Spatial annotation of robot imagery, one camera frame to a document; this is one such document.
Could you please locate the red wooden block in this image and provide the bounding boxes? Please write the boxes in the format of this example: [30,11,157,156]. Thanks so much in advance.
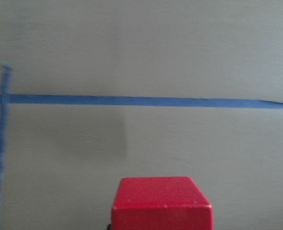
[109,176,214,230]

